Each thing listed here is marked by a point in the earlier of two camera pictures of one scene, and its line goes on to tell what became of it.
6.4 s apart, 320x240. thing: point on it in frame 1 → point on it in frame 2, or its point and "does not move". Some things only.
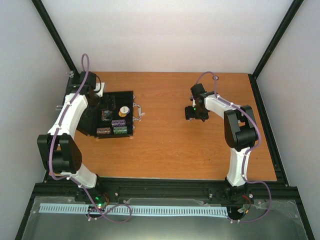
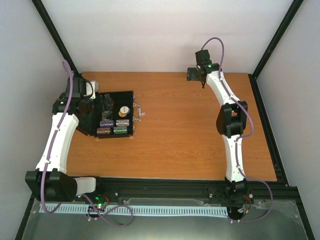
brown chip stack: x=103 y=131 does not move
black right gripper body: x=198 y=113 → x=191 y=72
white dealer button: x=124 y=109 does not move
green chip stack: x=120 y=130 does not move
